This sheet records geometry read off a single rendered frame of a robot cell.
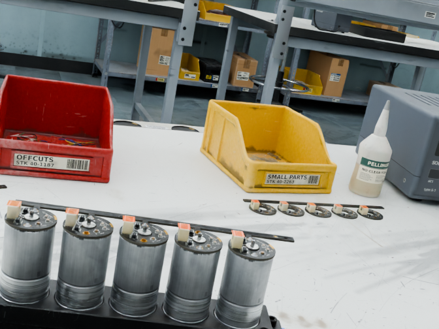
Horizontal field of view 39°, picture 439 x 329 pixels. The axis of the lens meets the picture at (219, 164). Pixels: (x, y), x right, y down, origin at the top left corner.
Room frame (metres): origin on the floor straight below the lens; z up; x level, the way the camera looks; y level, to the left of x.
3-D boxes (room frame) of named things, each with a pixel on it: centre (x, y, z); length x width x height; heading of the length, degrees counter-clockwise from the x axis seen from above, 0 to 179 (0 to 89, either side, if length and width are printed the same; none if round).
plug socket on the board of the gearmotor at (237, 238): (0.29, -0.02, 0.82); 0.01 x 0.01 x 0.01; 8
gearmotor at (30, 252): (0.27, 0.09, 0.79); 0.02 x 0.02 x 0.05
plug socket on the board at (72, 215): (0.28, 0.07, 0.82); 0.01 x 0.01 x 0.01; 8
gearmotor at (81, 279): (0.28, 0.06, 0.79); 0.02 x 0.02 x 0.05
